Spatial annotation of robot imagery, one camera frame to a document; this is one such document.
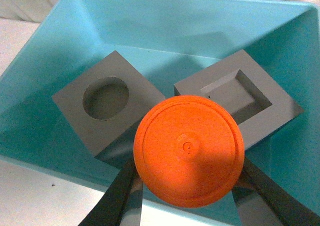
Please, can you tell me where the light blue plastic box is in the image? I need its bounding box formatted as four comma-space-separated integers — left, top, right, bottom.
0, 0, 320, 212

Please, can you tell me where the gray cube with round hole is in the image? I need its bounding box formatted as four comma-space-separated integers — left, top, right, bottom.
52, 51, 165, 156

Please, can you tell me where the gray cube with rectangular recess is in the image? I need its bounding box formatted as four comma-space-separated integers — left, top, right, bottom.
174, 50, 304, 149

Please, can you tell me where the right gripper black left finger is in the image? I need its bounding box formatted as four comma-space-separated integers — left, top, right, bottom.
80, 157, 143, 225

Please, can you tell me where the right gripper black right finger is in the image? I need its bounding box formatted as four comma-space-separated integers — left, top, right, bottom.
232, 158, 320, 225

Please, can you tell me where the orange cylinder with white numbers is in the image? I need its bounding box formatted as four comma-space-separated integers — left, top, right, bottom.
133, 95, 245, 208

